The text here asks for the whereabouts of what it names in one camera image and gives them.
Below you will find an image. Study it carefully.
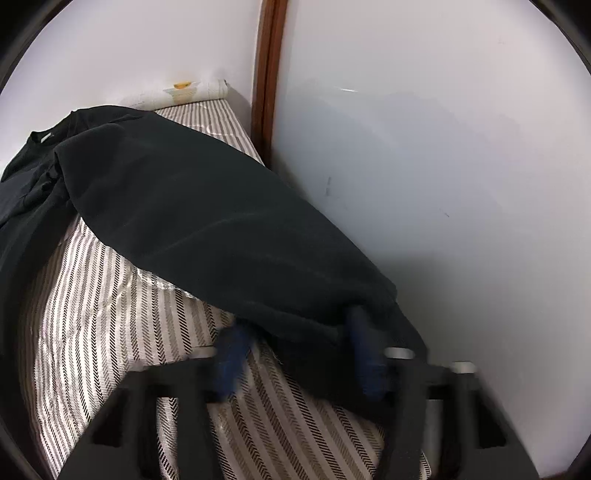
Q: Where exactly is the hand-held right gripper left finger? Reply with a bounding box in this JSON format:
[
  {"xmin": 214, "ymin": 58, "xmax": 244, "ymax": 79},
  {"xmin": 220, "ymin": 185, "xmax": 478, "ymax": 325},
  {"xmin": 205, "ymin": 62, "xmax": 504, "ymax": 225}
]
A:
[{"xmin": 58, "ymin": 323, "xmax": 253, "ymax": 480}]

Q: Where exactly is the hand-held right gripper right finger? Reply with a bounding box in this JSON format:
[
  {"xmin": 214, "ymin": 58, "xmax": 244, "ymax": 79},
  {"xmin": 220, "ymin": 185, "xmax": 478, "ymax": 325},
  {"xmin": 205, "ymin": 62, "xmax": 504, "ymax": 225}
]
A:
[{"xmin": 344, "ymin": 305, "xmax": 541, "ymax": 480}]

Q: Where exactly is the black shirt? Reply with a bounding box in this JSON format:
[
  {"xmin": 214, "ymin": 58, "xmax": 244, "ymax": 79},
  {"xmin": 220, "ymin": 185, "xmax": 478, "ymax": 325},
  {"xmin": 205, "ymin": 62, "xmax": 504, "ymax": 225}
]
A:
[{"xmin": 0, "ymin": 105, "xmax": 430, "ymax": 421}]

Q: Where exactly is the striped bed mattress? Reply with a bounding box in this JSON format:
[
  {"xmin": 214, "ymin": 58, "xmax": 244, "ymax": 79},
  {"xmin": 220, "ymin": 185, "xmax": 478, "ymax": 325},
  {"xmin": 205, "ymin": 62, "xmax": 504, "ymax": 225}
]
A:
[{"xmin": 14, "ymin": 99, "xmax": 432, "ymax": 480}]

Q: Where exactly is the white patterned pillow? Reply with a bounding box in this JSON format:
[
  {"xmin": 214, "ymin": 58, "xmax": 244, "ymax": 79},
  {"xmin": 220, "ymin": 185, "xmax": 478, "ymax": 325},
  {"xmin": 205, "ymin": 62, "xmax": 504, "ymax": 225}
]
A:
[{"xmin": 134, "ymin": 79, "xmax": 230, "ymax": 112}]

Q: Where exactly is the brown wooden door frame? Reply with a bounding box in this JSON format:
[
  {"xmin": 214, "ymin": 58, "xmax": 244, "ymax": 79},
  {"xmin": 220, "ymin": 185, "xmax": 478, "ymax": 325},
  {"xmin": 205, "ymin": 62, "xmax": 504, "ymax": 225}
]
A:
[{"xmin": 252, "ymin": 0, "xmax": 289, "ymax": 169}]

